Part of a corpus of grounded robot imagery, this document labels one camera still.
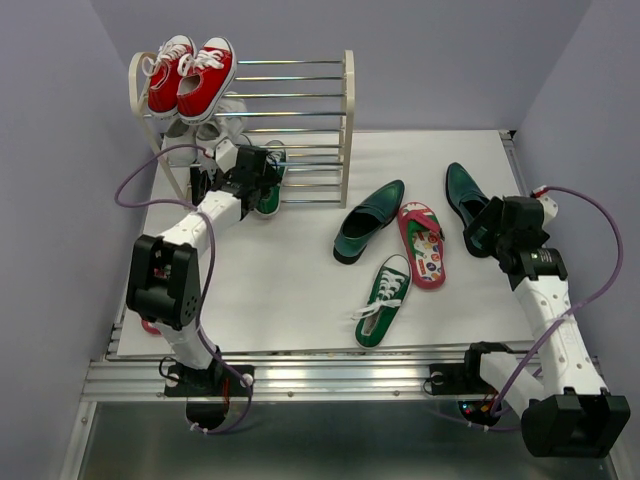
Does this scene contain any green sneaker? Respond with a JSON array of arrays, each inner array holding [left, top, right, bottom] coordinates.
[[351, 254, 412, 349], [254, 140, 287, 219]]

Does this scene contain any pink flip-flop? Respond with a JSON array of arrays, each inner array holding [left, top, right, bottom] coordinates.
[[397, 202, 446, 290], [141, 320, 161, 335]]

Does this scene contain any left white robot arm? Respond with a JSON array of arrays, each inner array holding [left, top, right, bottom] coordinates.
[[126, 145, 282, 394]]

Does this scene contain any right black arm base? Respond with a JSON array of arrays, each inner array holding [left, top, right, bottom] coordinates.
[[422, 363, 499, 427]]

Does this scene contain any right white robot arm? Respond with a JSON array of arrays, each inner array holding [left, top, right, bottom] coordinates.
[[460, 188, 631, 458]]

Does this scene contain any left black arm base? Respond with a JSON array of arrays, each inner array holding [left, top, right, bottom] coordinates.
[[158, 357, 255, 435]]

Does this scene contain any cream metal shoe rack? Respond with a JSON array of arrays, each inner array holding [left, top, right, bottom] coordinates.
[[128, 49, 356, 211]]

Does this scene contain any right dark green loafer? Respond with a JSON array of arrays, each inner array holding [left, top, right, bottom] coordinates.
[[445, 162, 490, 258]]

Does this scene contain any dark green loafer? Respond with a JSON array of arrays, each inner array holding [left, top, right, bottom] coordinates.
[[445, 162, 490, 258], [332, 179, 405, 265]]

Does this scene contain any left black sneaker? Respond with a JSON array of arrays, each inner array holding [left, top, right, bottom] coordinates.
[[189, 167, 211, 206]]

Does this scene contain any right white sneaker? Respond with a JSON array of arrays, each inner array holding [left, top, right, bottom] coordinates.
[[195, 97, 248, 150]]

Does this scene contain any white sneaker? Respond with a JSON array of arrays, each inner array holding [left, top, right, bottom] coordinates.
[[162, 118, 198, 167], [195, 97, 248, 150]]

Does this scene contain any left white sneaker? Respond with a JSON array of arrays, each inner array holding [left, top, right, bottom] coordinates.
[[162, 118, 198, 167]]

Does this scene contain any right red sneaker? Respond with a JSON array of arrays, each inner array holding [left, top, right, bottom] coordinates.
[[176, 37, 237, 124]]

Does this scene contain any red sneaker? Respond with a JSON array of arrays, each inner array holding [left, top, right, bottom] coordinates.
[[142, 34, 195, 119], [176, 37, 237, 124]]

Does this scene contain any left dark green loafer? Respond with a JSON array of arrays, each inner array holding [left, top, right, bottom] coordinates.
[[332, 179, 405, 265]]

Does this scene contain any left red sneaker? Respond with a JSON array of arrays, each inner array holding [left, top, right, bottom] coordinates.
[[142, 34, 195, 119]]

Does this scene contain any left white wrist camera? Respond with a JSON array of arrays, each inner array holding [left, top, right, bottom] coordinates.
[[201, 139, 238, 174]]

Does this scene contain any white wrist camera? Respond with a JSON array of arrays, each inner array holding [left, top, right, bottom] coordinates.
[[201, 139, 238, 174], [531, 185, 559, 227]]

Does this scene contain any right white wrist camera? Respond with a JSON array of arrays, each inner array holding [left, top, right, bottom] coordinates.
[[531, 185, 559, 227]]

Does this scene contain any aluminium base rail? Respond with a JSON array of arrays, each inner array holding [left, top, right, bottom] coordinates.
[[82, 344, 601, 401]]

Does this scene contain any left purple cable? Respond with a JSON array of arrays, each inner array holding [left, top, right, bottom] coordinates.
[[114, 144, 255, 436]]

